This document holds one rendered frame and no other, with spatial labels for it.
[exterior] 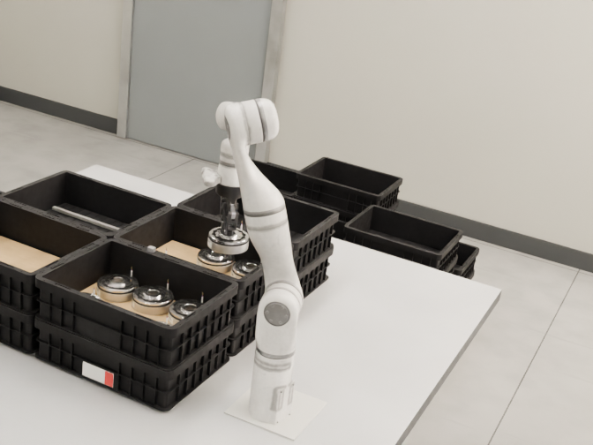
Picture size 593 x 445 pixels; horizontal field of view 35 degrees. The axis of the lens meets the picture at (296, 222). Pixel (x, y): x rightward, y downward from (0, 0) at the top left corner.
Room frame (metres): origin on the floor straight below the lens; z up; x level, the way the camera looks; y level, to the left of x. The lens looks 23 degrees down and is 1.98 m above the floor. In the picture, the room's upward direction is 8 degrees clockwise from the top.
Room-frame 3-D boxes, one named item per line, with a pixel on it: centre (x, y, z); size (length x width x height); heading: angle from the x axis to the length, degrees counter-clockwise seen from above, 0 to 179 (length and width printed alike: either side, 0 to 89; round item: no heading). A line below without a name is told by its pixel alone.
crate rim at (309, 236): (2.54, 0.11, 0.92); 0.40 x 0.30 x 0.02; 66
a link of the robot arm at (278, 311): (1.85, 0.01, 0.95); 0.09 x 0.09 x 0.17; 82
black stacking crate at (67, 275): (1.99, 0.36, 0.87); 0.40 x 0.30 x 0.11; 66
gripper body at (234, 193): (2.18, 0.17, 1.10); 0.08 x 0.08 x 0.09
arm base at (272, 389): (1.85, 0.01, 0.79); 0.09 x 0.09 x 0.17; 55
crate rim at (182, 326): (1.99, 0.36, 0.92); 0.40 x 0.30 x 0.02; 66
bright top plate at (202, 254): (2.33, 0.21, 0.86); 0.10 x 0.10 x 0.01
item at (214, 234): (2.15, 0.17, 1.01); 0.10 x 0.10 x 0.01
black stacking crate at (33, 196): (2.43, 0.60, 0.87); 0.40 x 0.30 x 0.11; 66
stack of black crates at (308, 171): (3.88, -0.21, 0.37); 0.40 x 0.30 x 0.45; 67
